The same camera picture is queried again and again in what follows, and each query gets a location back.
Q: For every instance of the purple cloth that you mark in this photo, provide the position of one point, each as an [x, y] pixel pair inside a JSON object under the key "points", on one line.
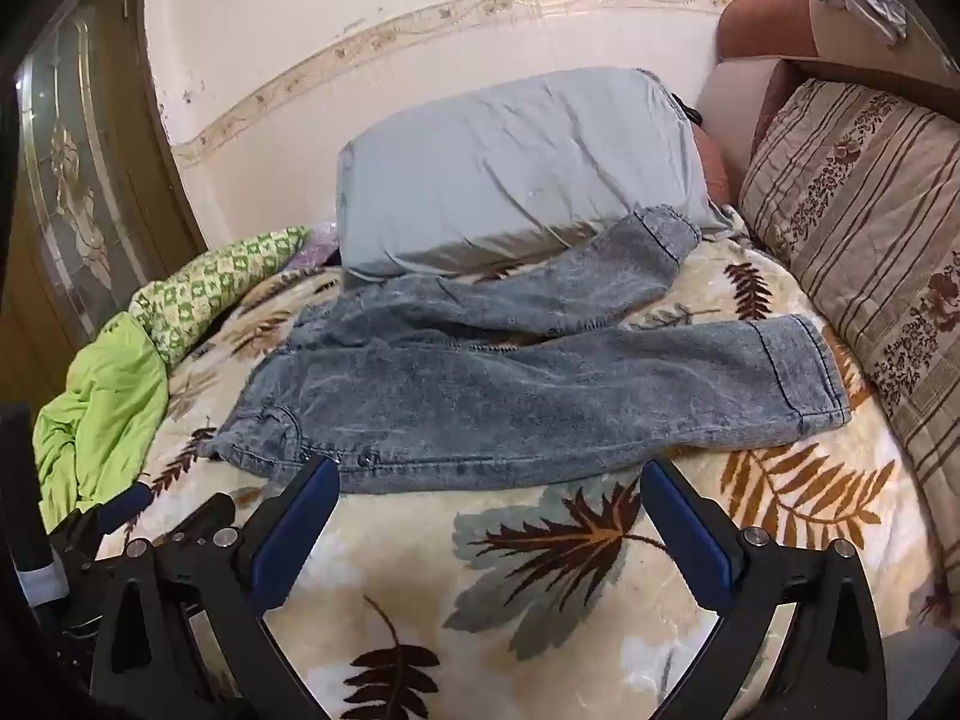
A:
{"points": [[319, 244]]}

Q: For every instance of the black object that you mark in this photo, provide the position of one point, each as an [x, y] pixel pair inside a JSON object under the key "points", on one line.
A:
{"points": [[686, 109]]}

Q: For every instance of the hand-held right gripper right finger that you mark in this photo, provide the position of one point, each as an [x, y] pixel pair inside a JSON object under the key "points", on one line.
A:
{"points": [[682, 529]]}

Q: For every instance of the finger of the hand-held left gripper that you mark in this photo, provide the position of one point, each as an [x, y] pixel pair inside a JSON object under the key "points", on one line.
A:
{"points": [[124, 508], [201, 514]]}

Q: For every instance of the green patterned cloth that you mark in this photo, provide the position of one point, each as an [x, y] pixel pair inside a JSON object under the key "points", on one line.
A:
{"points": [[210, 285]]}

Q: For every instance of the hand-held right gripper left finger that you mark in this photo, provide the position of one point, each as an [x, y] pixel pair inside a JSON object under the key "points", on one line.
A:
{"points": [[300, 525]]}

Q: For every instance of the blue denim pants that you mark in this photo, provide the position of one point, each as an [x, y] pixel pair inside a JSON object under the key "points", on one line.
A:
{"points": [[487, 405]]}

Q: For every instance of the leaf printed blanket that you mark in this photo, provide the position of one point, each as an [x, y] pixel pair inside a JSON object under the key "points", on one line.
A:
{"points": [[540, 615]]}

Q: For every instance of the grey blue pillow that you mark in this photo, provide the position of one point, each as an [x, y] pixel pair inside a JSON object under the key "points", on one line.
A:
{"points": [[510, 165]]}

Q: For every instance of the striped floral pillow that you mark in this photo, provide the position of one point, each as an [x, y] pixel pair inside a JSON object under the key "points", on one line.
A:
{"points": [[862, 240]]}

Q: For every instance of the wooden door with glass panel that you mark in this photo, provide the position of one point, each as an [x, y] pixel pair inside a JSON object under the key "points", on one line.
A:
{"points": [[82, 187]]}

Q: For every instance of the bright green cloth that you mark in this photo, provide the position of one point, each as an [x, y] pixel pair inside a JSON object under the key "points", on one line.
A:
{"points": [[97, 405]]}

